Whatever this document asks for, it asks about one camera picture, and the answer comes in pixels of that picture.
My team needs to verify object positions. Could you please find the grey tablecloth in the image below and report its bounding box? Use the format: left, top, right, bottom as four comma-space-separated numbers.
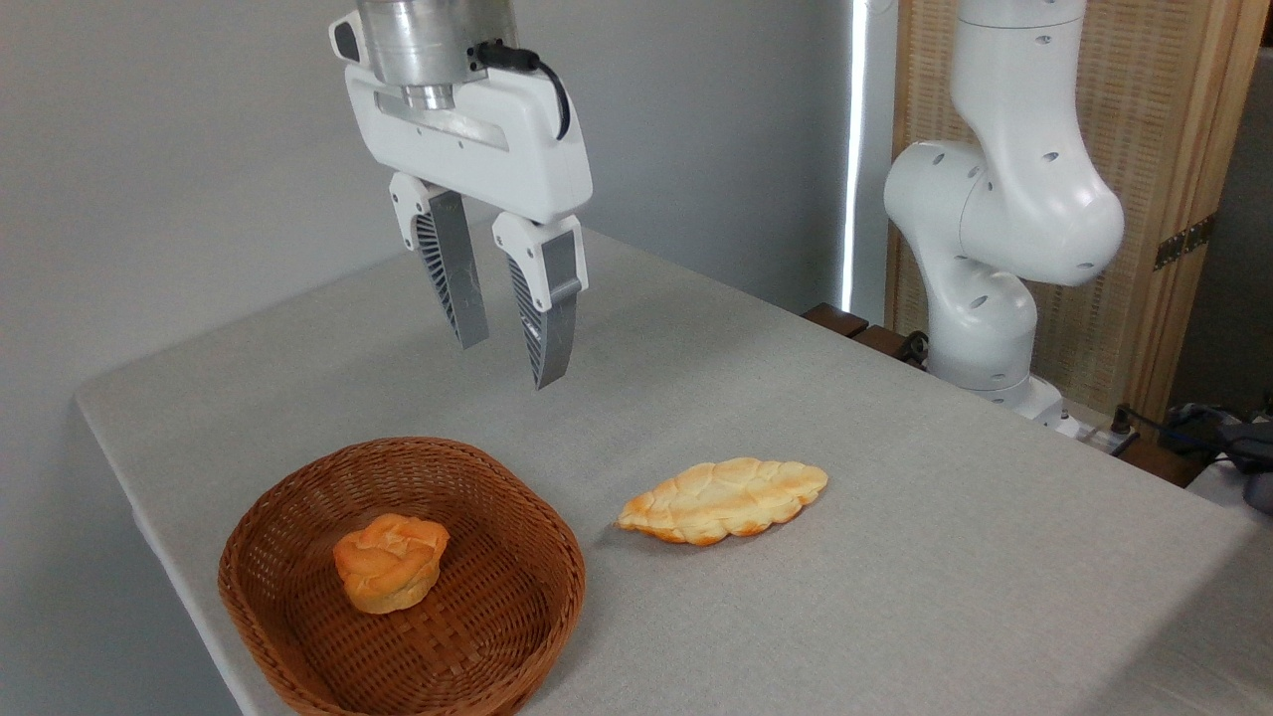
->
75, 229, 1273, 716

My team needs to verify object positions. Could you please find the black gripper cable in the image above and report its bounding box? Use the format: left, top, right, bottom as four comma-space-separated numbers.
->
475, 40, 573, 143

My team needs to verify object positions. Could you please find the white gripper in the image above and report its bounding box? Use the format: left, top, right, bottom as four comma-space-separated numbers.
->
343, 65, 595, 390

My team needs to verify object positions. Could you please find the white power strip with plug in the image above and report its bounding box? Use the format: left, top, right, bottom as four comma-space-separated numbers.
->
1076, 403, 1141, 458

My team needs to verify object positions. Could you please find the dark grey bag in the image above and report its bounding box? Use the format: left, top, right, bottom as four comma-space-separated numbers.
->
1159, 401, 1273, 515

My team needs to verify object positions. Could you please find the wooden rattan folding screen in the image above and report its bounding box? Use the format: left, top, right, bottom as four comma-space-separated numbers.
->
885, 0, 1270, 429

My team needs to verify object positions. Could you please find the dark brown wooden block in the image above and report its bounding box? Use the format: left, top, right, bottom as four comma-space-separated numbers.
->
802, 303, 870, 339
853, 324, 912, 362

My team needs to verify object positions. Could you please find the brown woven wicker basket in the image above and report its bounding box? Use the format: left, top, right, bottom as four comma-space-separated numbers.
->
218, 437, 587, 716

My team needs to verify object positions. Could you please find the metal screen hinge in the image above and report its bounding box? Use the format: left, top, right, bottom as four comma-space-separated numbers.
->
1154, 214, 1216, 271

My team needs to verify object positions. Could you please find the round orange bread bun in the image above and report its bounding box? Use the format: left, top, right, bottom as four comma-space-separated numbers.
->
332, 513, 451, 615

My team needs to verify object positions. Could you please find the flat leaf-shaped bread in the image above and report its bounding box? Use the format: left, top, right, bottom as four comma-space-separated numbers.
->
615, 457, 829, 547

